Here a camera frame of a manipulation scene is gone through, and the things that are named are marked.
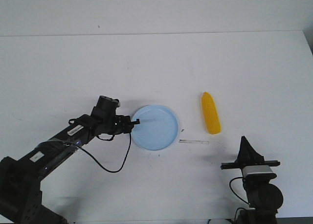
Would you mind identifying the yellow corn cob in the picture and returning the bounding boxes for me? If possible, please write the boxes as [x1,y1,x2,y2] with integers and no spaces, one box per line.
[201,92,222,134]

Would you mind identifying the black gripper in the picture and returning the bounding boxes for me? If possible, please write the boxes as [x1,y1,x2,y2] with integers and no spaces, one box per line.
[221,136,280,171]
[111,115,140,134]

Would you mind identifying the clear tape strip horizontal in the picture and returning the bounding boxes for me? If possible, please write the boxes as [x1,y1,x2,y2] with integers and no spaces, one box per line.
[179,139,209,145]

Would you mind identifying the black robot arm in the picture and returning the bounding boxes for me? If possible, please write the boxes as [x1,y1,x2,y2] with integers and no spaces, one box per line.
[0,95,140,224]
[221,136,284,224]

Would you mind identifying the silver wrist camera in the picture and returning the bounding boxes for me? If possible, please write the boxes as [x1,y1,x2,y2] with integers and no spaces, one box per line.
[242,165,277,180]

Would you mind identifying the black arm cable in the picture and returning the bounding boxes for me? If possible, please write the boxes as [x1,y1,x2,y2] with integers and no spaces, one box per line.
[78,132,132,173]
[229,176,250,206]

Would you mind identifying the light blue round plate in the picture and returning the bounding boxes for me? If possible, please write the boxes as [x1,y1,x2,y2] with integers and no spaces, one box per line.
[132,105,179,151]

